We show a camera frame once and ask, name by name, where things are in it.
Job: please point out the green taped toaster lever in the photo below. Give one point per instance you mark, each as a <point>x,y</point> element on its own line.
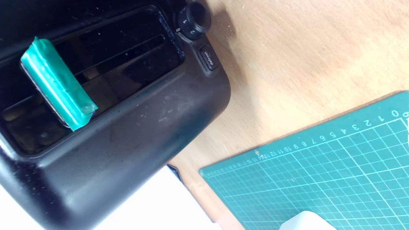
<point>57,83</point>

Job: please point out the black toaster dial knob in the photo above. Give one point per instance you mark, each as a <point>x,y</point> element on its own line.
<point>195,19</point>

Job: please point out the black two-slot toaster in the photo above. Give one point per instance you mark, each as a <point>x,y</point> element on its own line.
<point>153,134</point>

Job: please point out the green cutting mat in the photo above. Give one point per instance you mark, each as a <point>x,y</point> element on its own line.
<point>335,179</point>

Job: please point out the white block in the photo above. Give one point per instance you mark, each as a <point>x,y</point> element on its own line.
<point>308,222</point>

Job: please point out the black defrost button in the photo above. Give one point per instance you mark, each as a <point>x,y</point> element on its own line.
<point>208,58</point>

